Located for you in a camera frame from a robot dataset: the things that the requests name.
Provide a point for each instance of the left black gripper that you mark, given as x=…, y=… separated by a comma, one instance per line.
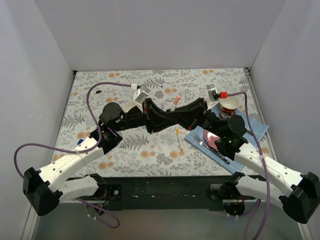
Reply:
x=147, y=115

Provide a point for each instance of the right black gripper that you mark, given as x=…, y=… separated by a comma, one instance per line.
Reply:
x=202, y=113

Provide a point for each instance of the yellow marker pen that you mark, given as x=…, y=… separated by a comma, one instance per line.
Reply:
x=179, y=139

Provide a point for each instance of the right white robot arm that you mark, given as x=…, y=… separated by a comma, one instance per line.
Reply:
x=299, y=193

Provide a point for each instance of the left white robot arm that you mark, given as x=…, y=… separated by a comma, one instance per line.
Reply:
x=50, y=185

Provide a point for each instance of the pink dotted plate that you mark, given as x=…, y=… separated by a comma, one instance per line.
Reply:
x=211, y=139

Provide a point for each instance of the cream bowl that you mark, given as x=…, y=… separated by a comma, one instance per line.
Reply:
x=128, y=106

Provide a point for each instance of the black spoon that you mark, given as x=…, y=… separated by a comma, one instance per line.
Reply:
x=222, y=115

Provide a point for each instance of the floral tablecloth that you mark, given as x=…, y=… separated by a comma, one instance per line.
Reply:
x=141, y=154

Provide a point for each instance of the red and white cup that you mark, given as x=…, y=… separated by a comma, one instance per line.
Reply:
x=229, y=105

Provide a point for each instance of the blue checked cloth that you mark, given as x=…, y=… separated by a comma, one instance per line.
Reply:
x=256, y=128

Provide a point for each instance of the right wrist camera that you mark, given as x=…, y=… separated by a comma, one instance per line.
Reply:
x=213, y=96

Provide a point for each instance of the black handled fork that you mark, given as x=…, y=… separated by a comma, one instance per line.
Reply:
x=211, y=149

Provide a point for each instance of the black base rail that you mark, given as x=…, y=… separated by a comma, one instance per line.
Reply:
x=168, y=193

